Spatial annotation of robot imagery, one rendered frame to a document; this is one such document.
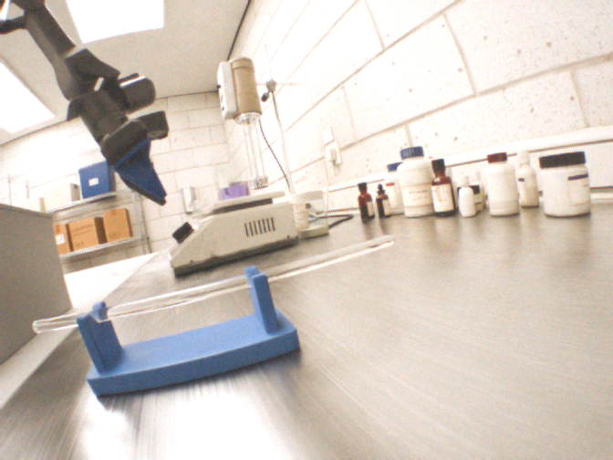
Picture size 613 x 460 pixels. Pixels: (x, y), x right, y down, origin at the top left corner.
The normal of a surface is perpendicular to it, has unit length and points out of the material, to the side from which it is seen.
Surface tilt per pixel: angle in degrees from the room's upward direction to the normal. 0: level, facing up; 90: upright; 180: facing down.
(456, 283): 0
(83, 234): 90
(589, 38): 90
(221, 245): 90
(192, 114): 90
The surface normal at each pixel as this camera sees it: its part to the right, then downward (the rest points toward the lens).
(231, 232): 0.51, -0.01
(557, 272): -0.19, -0.98
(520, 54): -0.89, 0.21
